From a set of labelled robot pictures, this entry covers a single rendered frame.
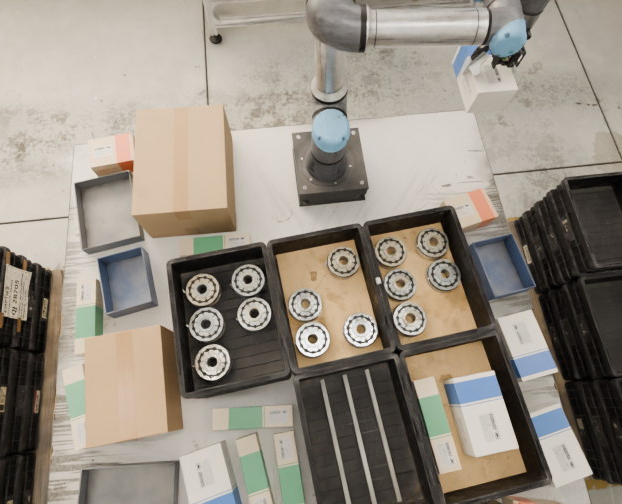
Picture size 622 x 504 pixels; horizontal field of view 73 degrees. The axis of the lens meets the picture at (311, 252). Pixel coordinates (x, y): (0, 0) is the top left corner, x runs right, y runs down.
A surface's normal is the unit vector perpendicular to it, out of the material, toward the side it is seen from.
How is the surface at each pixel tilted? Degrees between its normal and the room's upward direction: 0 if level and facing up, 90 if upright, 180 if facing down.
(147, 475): 0
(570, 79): 0
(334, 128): 9
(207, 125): 0
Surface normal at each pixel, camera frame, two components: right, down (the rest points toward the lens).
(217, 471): 0.02, -0.33
